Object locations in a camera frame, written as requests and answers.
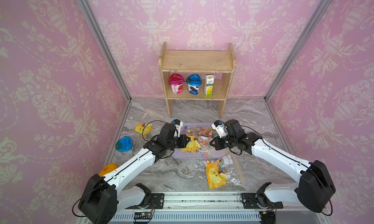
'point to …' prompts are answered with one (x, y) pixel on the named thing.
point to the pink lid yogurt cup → (176, 80)
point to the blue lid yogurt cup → (194, 81)
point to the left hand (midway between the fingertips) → (191, 140)
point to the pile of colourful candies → (203, 135)
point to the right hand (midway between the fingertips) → (211, 143)
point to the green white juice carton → (209, 84)
